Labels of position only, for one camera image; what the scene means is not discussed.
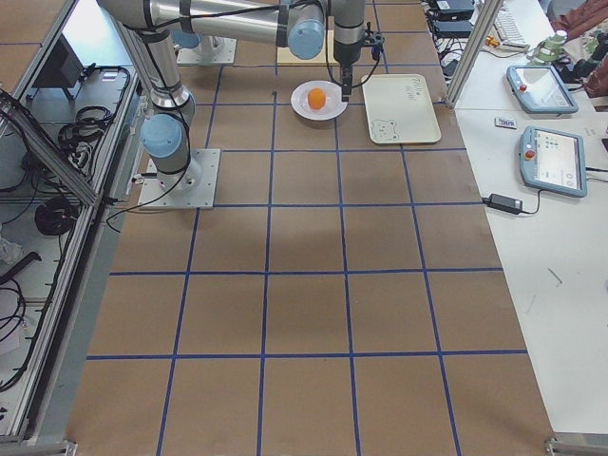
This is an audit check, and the blue teach pendant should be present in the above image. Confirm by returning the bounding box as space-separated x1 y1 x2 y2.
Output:
519 126 588 198
505 66 579 115

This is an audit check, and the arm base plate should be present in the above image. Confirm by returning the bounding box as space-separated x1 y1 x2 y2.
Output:
138 148 221 210
174 35 237 67

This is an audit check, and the bamboo cutting board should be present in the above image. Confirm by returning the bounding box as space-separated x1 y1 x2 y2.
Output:
276 29 338 66

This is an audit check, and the white round plate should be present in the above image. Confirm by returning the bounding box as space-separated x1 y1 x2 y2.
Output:
291 80 348 121

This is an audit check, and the small blue white box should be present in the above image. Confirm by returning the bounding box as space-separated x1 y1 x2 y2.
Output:
494 117 518 129

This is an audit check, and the cream bear tray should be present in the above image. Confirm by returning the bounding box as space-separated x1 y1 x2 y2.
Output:
363 74 442 144

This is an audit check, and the white keyboard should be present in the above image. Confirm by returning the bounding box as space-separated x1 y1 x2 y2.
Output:
493 9 529 51

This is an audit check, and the coiled black cable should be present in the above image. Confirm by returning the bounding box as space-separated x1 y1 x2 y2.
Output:
33 195 80 238

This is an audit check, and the green white bottle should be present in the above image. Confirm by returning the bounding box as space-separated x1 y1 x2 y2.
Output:
529 30 567 66

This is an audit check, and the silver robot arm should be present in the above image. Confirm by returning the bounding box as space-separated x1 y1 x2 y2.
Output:
171 30 224 55
99 1 384 112

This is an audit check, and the far blue teach pendant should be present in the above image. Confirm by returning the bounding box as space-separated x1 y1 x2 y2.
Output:
505 66 579 115

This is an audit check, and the aluminium frame post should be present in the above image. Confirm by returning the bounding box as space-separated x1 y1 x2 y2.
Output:
446 0 503 108

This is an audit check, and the near blue teach pendant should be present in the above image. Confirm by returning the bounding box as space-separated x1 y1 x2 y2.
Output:
519 126 588 198

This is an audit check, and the black power adapter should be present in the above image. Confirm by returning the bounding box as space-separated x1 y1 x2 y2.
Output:
483 193 523 215

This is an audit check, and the orange fruit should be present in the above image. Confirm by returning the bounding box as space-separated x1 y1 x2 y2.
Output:
307 87 327 110

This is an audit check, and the aluminium side rail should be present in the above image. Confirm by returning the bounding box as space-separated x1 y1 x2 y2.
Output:
1 66 138 443

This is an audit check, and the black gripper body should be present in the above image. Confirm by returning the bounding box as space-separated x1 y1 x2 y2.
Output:
332 0 384 67

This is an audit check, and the black monitor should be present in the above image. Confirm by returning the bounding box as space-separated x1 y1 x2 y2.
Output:
33 34 84 100

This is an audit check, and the black power brick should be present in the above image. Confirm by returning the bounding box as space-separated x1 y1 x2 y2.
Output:
429 20 472 38

